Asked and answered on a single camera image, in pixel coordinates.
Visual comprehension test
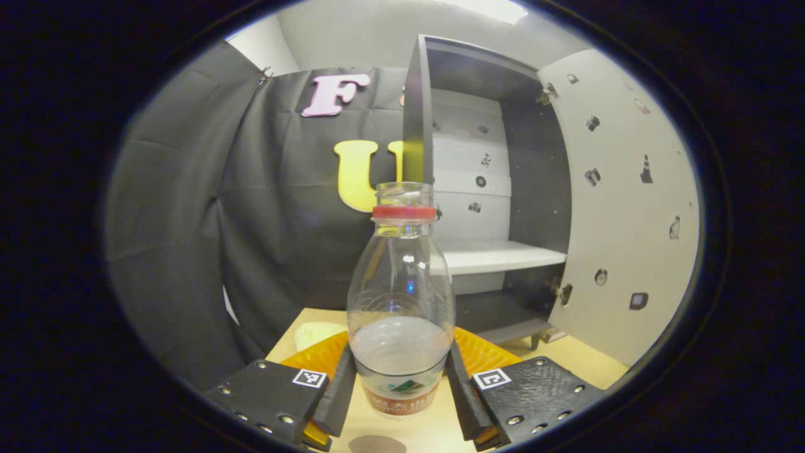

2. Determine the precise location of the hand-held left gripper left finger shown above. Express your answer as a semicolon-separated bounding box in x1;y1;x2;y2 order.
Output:
204;331;358;453

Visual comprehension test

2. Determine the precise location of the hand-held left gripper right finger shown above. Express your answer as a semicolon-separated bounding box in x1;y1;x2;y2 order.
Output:
445;327;606;452

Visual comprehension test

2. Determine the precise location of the round brown coaster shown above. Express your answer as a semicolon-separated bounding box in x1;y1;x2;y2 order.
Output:
348;435;408;453

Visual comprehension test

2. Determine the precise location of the white cabinet shelf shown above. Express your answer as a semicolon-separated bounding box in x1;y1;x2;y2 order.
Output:
431;240;568;277

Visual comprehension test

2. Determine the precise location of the clear bottle with red label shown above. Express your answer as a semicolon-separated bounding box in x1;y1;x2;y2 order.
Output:
346;181;457;417

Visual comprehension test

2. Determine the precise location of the black backdrop cloth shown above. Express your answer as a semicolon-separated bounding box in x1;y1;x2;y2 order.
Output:
104;41;435;392

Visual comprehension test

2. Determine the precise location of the dark grey cabinet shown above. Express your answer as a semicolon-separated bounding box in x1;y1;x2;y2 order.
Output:
402;35;574;350

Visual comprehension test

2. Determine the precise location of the long ceiling light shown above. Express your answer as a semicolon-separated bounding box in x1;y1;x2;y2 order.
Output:
440;0;530;25

